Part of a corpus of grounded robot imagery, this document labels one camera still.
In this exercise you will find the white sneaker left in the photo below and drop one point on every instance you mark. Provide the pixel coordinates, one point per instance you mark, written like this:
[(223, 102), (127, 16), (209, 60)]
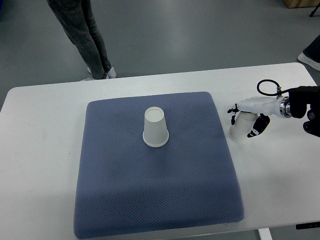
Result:
[(88, 79)]

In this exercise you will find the white sneaker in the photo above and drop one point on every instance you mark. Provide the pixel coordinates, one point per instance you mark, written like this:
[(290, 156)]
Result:
[(111, 74), (88, 79)]

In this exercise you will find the white paper cup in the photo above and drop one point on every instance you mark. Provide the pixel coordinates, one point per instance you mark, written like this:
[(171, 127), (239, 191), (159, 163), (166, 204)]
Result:
[(155, 132), (242, 127)]

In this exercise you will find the person in grey jeans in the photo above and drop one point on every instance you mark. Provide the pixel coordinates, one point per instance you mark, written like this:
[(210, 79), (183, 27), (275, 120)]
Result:
[(79, 24)]

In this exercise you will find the blue quilted cushion mat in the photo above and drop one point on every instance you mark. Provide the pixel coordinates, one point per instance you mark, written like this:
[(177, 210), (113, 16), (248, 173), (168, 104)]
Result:
[(125, 186)]

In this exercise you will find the black table control panel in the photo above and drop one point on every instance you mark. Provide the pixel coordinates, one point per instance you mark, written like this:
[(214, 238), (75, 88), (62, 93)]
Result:
[(310, 225)]

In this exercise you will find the black tripod leg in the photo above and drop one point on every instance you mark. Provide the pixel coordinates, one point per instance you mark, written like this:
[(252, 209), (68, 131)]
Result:
[(314, 11)]

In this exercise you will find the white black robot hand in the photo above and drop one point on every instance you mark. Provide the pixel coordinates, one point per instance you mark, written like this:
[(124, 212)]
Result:
[(264, 107)]

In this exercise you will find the white table leg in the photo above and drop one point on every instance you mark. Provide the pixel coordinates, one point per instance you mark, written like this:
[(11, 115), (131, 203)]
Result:
[(264, 234)]

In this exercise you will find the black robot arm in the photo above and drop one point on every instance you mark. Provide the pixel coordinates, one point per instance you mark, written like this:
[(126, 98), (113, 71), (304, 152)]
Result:
[(305, 101)]

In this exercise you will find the white paper cup on mat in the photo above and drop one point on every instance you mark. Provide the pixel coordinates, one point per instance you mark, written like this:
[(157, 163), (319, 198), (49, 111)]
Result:
[(155, 132)]

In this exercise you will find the cardboard box corner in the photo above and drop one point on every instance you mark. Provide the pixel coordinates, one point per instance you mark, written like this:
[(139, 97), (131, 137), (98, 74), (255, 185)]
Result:
[(291, 4)]

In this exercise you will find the white sneaker right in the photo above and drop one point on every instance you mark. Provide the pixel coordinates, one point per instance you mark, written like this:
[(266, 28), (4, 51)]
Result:
[(111, 74)]

